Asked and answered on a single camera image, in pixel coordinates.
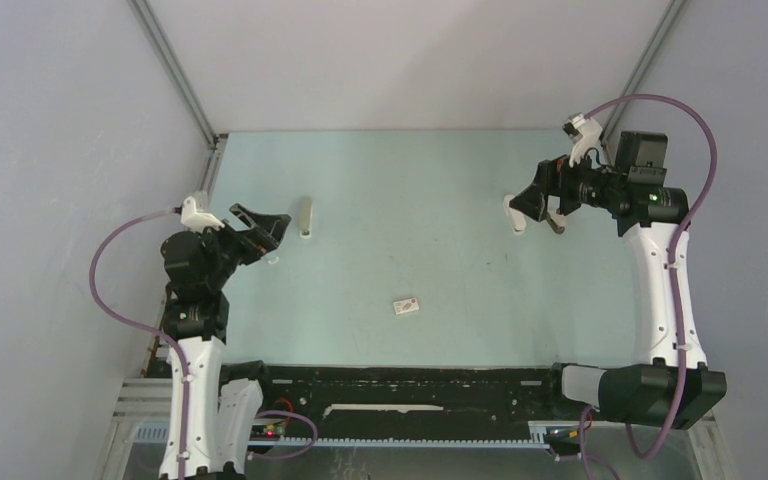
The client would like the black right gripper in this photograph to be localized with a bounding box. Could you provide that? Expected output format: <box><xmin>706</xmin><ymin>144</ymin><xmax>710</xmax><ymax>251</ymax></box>
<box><xmin>510</xmin><ymin>144</ymin><xmax>626</xmax><ymax>222</ymax></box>

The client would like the grey cable duct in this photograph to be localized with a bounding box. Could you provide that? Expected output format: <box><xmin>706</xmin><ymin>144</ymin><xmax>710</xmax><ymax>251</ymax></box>
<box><xmin>133</xmin><ymin>424</ymin><xmax>551</xmax><ymax>450</ymax></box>

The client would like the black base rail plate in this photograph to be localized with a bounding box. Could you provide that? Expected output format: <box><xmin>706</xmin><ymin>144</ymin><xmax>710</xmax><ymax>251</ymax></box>
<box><xmin>220</xmin><ymin>361</ymin><xmax>584</xmax><ymax>442</ymax></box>

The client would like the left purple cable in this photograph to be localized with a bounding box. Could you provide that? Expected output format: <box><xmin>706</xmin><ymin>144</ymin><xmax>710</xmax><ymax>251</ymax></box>
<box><xmin>88</xmin><ymin>208</ymin><xmax>319</xmax><ymax>480</ymax></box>

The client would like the aluminium frame rail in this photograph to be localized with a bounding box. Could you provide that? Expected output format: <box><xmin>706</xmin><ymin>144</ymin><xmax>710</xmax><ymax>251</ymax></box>
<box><xmin>127</xmin><ymin>0</ymin><xmax>218</xmax><ymax>149</ymax></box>

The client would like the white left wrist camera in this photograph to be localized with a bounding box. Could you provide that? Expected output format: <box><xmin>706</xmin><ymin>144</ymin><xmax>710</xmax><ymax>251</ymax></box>
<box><xmin>180</xmin><ymin>190</ymin><xmax>225</xmax><ymax>233</ymax></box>

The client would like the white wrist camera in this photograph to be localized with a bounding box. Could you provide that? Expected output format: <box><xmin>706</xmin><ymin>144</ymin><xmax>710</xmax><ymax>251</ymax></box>
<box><xmin>562</xmin><ymin>113</ymin><xmax>603</xmax><ymax>167</ymax></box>
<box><xmin>180</xmin><ymin>190</ymin><xmax>225</xmax><ymax>233</ymax></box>

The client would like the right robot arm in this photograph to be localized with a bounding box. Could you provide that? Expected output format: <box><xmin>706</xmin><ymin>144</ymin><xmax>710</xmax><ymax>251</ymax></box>
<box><xmin>507</xmin><ymin>131</ymin><xmax>727</xmax><ymax>430</ymax></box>

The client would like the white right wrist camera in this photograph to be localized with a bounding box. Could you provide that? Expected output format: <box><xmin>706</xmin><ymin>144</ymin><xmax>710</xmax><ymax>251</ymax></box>
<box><xmin>562</xmin><ymin>113</ymin><xmax>603</xmax><ymax>167</ymax></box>

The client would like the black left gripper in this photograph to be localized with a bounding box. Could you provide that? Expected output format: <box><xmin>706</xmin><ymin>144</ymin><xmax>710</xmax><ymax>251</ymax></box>
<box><xmin>197</xmin><ymin>204</ymin><xmax>289</xmax><ymax>290</ymax></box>

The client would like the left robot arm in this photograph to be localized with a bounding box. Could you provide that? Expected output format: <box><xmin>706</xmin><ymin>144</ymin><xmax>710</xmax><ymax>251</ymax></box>
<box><xmin>158</xmin><ymin>194</ymin><xmax>291</xmax><ymax>479</ymax></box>

